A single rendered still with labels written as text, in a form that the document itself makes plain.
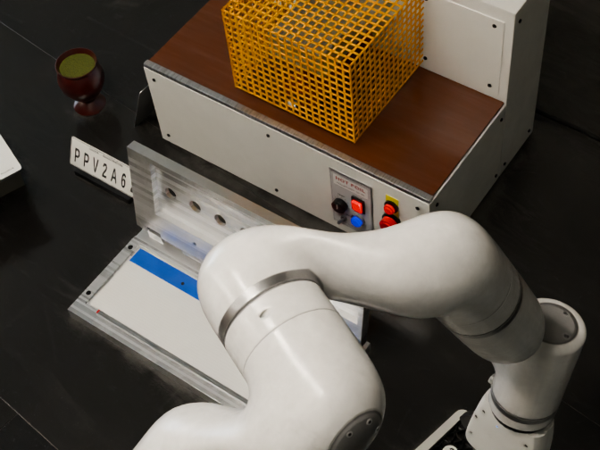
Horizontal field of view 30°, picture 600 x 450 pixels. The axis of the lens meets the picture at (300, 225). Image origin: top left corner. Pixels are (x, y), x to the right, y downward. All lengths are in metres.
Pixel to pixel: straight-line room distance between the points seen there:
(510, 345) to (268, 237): 0.30
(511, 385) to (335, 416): 0.47
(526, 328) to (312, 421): 0.32
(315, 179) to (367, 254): 0.82
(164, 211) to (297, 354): 0.91
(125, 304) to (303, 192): 0.34
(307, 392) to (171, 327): 0.87
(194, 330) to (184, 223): 0.17
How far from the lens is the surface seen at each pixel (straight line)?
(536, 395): 1.34
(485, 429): 1.46
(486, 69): 1.75
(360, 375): 0.92
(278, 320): 0.94
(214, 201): 1.69
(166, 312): 1.78
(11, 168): 1.92
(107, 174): 1.96
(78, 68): 2.05
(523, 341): 1.16
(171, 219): 1.80
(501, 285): 1.04
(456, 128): 1.74
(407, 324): 1.76
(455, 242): 0.98
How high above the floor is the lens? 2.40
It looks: 54 degrees down
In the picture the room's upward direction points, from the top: 8 degrees counter-clockwise
